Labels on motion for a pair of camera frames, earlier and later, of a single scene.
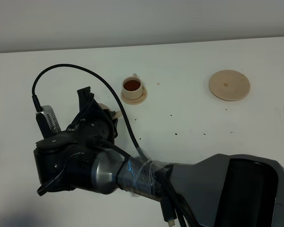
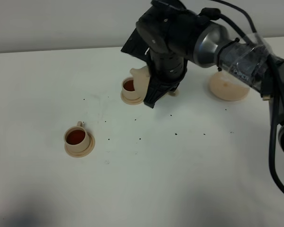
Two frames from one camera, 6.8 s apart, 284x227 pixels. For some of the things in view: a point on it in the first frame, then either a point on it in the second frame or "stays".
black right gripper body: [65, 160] -> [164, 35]
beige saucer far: [137, 100] stays
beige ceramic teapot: [118, 114] -> [141, 77]
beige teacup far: [132, 87] stays
